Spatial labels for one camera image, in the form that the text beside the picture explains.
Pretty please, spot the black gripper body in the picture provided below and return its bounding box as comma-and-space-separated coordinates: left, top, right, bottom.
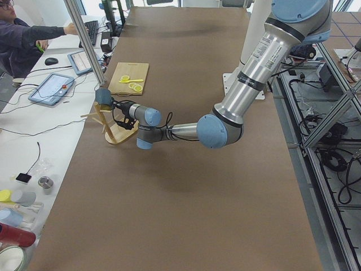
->
120, 102, 133, 116

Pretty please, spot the dark teal mug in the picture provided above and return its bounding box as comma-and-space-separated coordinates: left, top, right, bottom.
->
95, 88, 113, 111

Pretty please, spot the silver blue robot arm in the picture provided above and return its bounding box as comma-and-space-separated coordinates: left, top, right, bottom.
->
112, 1, 333, 150

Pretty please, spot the wooden cup storage rack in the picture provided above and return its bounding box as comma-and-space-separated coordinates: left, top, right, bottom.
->
81, 102, 138, 145

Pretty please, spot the small steel cup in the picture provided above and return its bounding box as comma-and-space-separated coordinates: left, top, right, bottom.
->
38, 176, 54, 195

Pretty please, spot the grey cylinder cup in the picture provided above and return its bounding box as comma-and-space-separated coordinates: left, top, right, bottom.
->
11, 190, 36, 207

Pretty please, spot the yellow cup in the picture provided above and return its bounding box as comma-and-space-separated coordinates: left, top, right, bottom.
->
0, 190, 12, 203

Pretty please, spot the light blue cup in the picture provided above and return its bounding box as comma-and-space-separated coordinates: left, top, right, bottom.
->
0, 208, 23, 227

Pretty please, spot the lemon slice single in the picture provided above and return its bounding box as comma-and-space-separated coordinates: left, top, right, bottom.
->
120, 75, 130, 82

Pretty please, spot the yellow plastic knife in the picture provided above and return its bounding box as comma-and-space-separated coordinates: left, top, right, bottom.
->
119, 79, 144, 84

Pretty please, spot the bamboo cutting board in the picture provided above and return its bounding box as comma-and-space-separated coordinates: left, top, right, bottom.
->
108, 62, 149, 95

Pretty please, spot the blue teach pendant far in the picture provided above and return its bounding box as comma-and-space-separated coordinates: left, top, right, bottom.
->
67, 50, 93, 76

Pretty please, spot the blue teach pendant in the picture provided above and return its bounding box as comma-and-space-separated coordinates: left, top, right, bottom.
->
28, 73, 75, 106
67, 50, 93, 76

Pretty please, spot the black power adapter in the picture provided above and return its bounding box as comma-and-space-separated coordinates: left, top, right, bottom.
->
100, 32, 113, 53

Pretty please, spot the blue teach pendant near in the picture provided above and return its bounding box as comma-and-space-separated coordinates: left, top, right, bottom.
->
28, 73, 75, 106

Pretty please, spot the black computer mouse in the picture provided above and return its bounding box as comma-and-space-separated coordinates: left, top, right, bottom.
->
44, 57, 59, 66

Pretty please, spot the black keyboard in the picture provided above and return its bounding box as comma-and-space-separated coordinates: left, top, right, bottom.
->
84, 20, 99, 46

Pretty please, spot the seated person dark jacket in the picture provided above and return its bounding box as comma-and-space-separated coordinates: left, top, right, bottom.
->
1, 1, 77, 78

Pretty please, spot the black square pad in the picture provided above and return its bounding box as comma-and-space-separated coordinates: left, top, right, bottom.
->
15, 173, 32, 183

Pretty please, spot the red thermos bottle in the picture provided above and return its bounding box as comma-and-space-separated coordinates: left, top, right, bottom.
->
1, 223, 36, 247

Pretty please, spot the white green bowl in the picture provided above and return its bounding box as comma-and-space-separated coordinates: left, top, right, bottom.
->
1, 246, 27, 271

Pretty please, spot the aluminium frame post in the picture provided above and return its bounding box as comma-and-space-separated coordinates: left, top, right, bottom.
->
64, 0, 105, 86

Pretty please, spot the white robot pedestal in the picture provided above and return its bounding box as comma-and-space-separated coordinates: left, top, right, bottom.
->
222, 0, 272, 94

